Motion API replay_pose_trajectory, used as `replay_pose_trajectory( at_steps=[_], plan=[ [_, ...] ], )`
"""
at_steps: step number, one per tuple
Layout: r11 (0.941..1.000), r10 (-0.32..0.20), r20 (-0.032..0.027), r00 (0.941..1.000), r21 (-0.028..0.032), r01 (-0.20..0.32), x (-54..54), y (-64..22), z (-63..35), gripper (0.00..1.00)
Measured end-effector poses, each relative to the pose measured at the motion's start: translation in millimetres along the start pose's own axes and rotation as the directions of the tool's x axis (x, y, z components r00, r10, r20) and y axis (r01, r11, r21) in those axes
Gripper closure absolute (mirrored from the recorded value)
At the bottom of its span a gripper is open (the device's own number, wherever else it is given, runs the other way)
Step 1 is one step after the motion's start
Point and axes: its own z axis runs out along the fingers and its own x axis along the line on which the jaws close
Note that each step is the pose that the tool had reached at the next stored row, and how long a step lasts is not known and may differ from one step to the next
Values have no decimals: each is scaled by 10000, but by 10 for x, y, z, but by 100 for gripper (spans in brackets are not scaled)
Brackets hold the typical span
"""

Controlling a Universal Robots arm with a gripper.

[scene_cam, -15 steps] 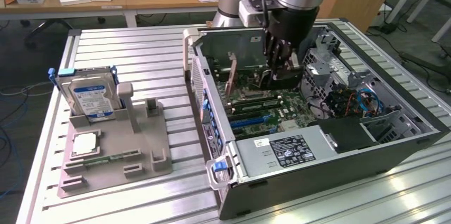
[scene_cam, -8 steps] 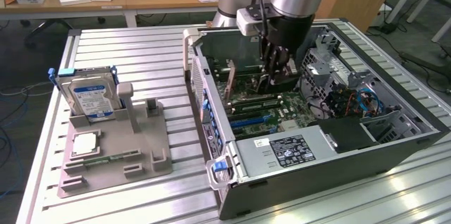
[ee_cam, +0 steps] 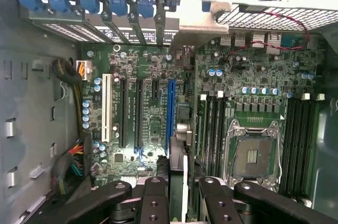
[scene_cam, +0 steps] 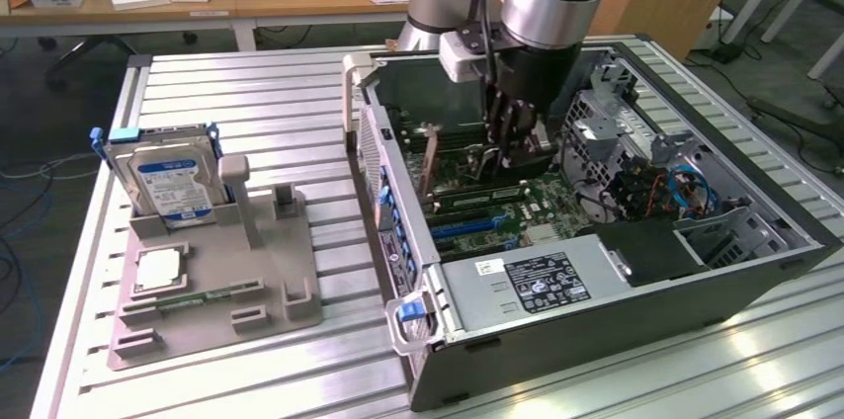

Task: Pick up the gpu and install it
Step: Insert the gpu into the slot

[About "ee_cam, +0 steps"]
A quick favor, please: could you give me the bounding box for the silver finned chipset heatsink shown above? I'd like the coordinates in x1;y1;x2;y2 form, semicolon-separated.
119;175;145;184

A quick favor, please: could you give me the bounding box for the metal CPU socket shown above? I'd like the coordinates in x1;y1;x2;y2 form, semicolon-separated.
223;119;285;193

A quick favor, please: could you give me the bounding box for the black RAM slot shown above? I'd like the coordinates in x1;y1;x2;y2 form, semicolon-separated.
308;94;317;202
198;94;207;166
213;94;220;179
206;94;214;174
301;94;309;201
219;94;227;180
293;94;302;198
286;94;294;195

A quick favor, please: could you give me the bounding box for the green motherboard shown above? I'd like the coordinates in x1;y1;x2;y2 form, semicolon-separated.
79;36;327;202

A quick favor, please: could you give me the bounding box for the blue expansion slot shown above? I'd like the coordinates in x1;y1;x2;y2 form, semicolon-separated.
164;79;177;156

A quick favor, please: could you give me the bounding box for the long black expansion slot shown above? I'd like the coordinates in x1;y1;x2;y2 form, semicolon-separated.
118;78;129;148
134;78;145;150

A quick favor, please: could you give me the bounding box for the white expansion slot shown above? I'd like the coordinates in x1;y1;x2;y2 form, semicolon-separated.
101;72;112;142

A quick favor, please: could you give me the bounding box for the short black expansion slot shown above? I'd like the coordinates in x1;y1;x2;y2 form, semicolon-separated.
151;79;161;101

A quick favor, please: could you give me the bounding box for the open black PC case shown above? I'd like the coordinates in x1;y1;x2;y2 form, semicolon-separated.
0;0;338;224

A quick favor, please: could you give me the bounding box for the multicolour power cable bundle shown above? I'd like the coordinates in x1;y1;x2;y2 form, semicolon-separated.
51;138;90;199

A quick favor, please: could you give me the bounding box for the black sleeved power cable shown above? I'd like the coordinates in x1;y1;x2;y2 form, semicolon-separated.
51;58;93;142

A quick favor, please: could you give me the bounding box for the red and black twisted wire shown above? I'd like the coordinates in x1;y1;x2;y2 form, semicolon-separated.
223;11;312;62

